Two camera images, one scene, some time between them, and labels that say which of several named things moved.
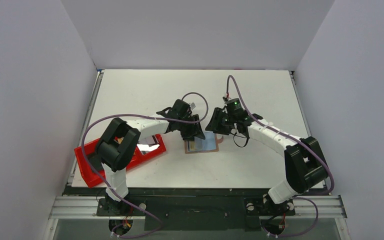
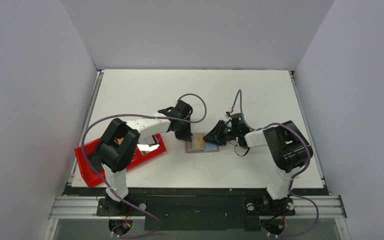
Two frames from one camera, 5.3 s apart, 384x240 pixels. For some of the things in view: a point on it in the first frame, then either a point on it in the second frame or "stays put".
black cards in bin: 95,160 stays put
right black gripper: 218,120 → 222,131
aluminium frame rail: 305,206 stays put
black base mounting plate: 193,209 stays put
